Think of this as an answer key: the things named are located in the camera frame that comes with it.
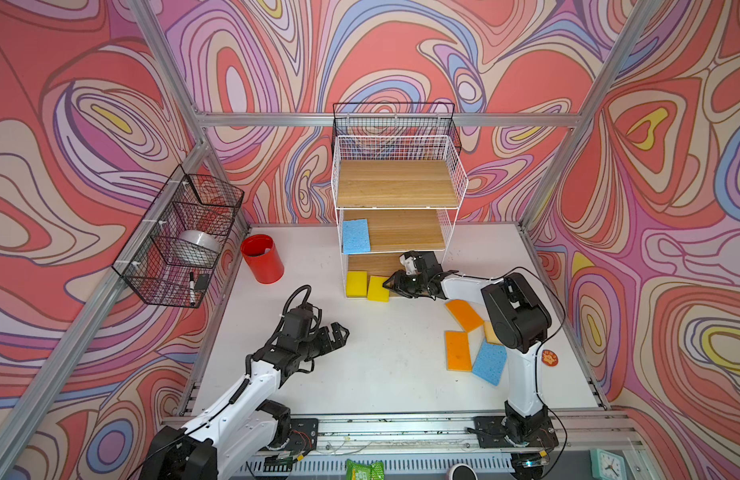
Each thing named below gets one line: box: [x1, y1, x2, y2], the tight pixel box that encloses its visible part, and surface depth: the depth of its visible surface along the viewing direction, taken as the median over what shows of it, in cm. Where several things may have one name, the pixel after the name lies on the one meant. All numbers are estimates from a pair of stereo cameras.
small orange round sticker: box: [541, 349, 559, 367], surface depth 87 cm
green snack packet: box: [345, 459, 386, 480], surface depth 69 cm
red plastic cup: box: [240, 234, 285, 284], surface depth 101 cm
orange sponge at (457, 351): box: [446, 331, 472, 371], surface depth 88 cm
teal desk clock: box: [590, 448, 627, 480], surface depth 69 cm
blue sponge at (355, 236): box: [342, 218, 371, 255], surface depth 84 cm
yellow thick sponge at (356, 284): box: [346, 271, 368, 297], surface depth 101 cm
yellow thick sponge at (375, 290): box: [367, 276, 391, 303], surface depth 99 cm
